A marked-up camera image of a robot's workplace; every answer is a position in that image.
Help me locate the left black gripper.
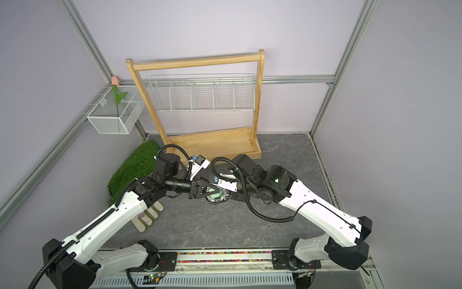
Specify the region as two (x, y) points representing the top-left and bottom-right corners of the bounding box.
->
(166, 174), (219, 201)

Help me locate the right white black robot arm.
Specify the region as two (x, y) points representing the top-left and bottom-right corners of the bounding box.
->
(211, 154), (372, 270)

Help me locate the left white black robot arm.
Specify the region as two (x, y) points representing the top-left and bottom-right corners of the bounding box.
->
(29, 154), (218, 289)

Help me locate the green artificial grass mat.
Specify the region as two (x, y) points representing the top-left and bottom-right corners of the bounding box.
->
(107, 140), (160, 205)

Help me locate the pink tulip artificial flower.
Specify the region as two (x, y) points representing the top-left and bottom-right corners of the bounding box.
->
(111, 76), (127, 116)

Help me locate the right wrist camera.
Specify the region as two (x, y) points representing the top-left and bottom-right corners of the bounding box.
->
(212, 176), (238, 192)

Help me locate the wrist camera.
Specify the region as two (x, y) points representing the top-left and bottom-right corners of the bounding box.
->
(190, 155), (210, 181)
(212, 176), (238, 192)

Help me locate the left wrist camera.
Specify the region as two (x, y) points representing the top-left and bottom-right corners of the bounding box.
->
(190, 155), (210, 181)

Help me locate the wooden rack frame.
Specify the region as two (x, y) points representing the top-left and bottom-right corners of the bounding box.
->
(126, 49), (265, 159)

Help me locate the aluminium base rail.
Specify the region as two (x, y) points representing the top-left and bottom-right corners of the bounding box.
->
(71, 247), (378, 281)

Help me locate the white wire basket shelf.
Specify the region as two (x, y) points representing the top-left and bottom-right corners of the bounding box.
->
(147, 73), (256, 112)

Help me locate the white mesh wall basket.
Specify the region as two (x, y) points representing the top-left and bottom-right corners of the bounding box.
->
(87, 85), (145, 135)

